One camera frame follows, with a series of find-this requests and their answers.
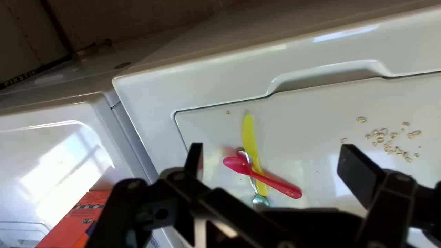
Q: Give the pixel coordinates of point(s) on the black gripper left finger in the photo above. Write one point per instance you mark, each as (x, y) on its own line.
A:
(193, 160)

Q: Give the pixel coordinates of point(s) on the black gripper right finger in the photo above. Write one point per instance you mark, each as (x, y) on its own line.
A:
(360, 177)

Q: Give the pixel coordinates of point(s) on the scattered oat crumbs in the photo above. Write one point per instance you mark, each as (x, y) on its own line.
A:
(388, 140)

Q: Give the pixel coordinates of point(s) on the red plastic spoon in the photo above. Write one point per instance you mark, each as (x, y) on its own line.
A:
(262, 175)

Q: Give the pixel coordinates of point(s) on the white dryer machine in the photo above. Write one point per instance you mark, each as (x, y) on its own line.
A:
(60, 138)

